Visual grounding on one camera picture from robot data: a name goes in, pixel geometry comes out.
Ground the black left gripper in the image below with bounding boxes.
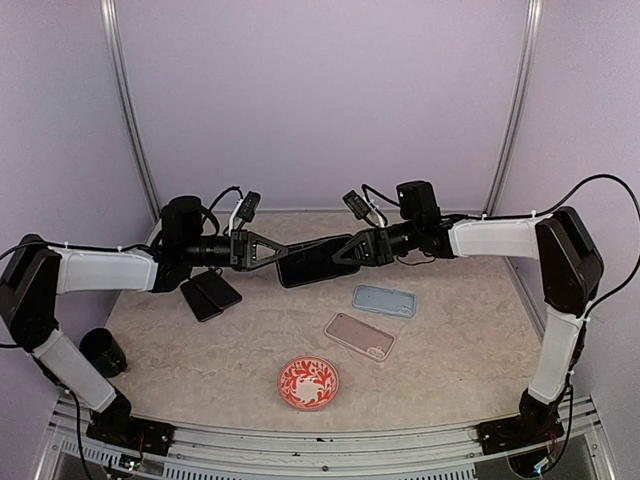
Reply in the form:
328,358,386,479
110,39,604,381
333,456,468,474
182,227,289,271

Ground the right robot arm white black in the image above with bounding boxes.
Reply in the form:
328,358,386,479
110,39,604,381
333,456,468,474
332,180,604,446

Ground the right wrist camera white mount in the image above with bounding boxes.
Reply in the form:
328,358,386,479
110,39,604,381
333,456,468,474
342,190,388,228

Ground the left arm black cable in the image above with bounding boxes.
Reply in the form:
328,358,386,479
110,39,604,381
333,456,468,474
204,185,246,236

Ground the clear pink phone case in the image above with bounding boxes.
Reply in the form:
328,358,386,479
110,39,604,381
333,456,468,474
324,313,396,362

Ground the red white patterned bowl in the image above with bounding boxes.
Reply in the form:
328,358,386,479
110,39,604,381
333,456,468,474
277,356,340,411

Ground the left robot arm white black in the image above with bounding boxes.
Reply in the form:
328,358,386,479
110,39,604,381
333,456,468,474
1,195,289,445

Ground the front aluminium rail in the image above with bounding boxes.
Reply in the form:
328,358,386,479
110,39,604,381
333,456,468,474
47,394,609,480

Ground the aluminium frame post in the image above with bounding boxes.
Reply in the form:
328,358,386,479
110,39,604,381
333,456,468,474
100,0,161,221
483,0,543,215

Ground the dark green cup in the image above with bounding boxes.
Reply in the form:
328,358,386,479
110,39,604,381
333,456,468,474
79,328,128,379

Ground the black phone case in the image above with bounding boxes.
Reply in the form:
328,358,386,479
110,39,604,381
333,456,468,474
276,234,360,288

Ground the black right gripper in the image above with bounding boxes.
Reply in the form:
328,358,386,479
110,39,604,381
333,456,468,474
331,217,421,267

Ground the light blue phone case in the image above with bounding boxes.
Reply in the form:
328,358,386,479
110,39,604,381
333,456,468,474
352,285,417,318

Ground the right aluminium frame post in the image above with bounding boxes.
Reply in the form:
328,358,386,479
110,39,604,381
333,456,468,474
483,0,543,215

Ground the black phone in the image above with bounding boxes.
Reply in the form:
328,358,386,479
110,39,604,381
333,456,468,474
193,270,242,310
180,281,223,323

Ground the left aluminium frame post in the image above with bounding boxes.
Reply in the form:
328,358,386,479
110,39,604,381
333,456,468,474
100,0,161,221

